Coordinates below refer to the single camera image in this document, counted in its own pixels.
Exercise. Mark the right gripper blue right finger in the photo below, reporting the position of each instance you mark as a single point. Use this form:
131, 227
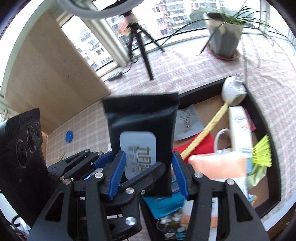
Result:
237, 220

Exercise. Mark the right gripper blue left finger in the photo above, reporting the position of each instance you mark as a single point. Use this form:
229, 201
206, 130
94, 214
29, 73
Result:
59, 219

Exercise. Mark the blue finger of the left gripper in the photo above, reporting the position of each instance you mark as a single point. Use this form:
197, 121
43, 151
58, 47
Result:
80, 165
131, 189

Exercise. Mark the orange tissue pack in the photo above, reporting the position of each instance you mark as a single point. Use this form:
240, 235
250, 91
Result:
220, 165

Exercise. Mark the black wet wipes pack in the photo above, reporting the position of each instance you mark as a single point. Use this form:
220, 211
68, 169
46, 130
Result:
143, 127

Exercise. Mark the yellow plastic shuttlecock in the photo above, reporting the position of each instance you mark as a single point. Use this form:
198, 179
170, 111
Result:
261, 152

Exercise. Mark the blue wipes packet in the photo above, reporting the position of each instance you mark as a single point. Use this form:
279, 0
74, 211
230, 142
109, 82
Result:
165, 205

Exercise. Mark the red pouch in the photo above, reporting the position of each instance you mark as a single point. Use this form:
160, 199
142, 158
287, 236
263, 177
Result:
205, 147

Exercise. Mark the light blue lotion tube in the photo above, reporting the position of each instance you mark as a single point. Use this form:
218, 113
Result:
240, 133

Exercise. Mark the black power strip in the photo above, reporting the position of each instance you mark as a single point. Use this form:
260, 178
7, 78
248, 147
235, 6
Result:
115, 76

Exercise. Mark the wooden backboard panel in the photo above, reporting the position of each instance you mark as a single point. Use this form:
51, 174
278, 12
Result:
48, 73

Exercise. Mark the white dome device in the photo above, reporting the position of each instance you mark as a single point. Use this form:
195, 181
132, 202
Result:
233, 91

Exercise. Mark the potted spider plant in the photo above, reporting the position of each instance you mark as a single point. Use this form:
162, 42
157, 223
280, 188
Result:
226, 27

